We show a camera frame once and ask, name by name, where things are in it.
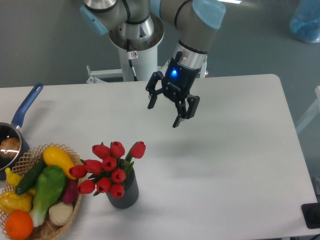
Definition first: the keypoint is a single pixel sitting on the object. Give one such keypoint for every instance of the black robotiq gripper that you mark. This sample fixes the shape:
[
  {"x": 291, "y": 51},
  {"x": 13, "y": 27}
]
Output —
[{"x": 176, "y": 85}]

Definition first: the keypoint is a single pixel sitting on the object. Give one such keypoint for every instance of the red tulip bouquet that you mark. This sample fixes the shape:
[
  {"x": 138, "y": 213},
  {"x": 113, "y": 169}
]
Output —
[{"x": 109, "y": 173}]

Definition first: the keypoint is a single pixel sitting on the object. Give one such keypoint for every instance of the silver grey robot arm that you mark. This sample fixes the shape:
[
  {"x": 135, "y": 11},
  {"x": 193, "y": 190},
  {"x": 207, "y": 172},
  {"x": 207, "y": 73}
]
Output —
[{"x": 136, "y": 27}]

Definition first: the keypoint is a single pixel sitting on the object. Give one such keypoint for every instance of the dark grey ribbed vase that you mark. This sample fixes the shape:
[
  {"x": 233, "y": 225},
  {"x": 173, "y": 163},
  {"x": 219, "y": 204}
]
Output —
[{"x": 130, "y": 193}]

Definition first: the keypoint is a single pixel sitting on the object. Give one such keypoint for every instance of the yellow squash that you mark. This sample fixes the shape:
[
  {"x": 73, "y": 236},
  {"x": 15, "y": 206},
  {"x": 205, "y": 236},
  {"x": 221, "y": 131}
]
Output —
[{"x": 55, "y": 156}]

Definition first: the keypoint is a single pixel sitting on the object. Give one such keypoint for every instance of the blue plastic bag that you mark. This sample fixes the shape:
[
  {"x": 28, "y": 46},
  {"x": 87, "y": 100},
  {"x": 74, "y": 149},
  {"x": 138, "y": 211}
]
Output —
[{"x": 305, "y": 23}]

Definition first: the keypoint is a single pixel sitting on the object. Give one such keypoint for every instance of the purple red radish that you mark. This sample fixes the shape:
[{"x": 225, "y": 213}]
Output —
[{"x": 70, "y": 193}]

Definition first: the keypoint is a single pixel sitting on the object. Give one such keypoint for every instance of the green bok choy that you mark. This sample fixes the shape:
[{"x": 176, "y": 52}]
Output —
[{"x": 49, "y": 187}]

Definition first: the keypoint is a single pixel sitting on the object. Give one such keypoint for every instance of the white garlic bulb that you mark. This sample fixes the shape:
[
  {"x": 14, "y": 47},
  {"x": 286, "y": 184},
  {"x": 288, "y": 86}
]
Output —
[{"x": 60, "y": 213}]

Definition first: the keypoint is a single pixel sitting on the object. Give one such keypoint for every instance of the dark green cucumber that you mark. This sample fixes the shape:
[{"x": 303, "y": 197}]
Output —
[{"x": 29, "y": 180}]

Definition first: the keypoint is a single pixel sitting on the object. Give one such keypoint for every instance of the brown bread roll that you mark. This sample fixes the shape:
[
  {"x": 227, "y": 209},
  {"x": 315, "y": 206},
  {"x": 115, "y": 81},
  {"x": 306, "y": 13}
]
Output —
[{"x": 9, "y": 148}]

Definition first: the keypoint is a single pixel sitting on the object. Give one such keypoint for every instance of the black device at edge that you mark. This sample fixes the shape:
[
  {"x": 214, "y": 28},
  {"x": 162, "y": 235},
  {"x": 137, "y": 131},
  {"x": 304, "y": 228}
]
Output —
[{"x": 311, "y": 214}]

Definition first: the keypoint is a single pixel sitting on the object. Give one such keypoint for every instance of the yellow banana pepper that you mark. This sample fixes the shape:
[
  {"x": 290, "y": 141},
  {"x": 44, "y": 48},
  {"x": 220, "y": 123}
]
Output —
[{"x": 12, "y": 178}]

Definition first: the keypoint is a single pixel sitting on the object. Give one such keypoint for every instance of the yellow pumpkin gourd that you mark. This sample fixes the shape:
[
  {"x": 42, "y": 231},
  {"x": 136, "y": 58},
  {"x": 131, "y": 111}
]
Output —
[{"x": 11, "y": 202}]

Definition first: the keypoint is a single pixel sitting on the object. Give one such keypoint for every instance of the orange fruit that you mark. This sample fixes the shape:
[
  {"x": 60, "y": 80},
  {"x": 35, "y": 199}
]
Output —
[{"x": 19, "y": 225}]

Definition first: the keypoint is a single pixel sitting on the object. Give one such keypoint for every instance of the white frame at right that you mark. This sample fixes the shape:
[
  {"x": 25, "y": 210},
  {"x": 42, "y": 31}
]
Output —
[{"x": 312, "y": 111}]

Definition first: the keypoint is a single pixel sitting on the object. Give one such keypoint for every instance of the blue handled saucepan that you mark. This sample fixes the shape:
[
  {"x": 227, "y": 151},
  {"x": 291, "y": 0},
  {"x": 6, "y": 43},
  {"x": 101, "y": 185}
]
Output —
[{"x": 12, "y": 130}]

